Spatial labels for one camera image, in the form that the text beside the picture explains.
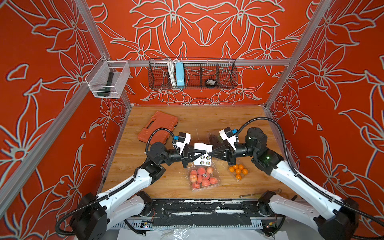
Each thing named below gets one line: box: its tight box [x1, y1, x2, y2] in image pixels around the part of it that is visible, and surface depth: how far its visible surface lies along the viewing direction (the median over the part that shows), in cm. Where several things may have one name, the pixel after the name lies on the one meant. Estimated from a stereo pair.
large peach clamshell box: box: [187, 162, 222, 192], surface depth 80 cm
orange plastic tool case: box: [137, 111, 178, 146], surface depth 108 cm
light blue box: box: [175, 62, 185, 87], surface depth 91 cm
